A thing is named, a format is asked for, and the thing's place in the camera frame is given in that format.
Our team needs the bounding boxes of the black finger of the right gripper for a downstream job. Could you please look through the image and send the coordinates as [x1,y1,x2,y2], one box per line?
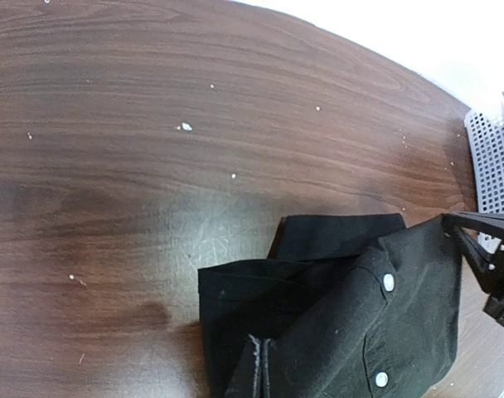
[443,211,504,327]

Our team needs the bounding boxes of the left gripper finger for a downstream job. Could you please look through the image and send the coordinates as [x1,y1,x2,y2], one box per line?
[261,337,293,397]
[225,335,263,398]

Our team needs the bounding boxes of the black long sleeve shirt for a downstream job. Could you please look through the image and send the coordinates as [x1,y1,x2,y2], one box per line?
[198,214,462,397]

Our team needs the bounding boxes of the white perforated plastic basket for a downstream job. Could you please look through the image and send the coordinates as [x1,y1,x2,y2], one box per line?
[463,108,504,254]

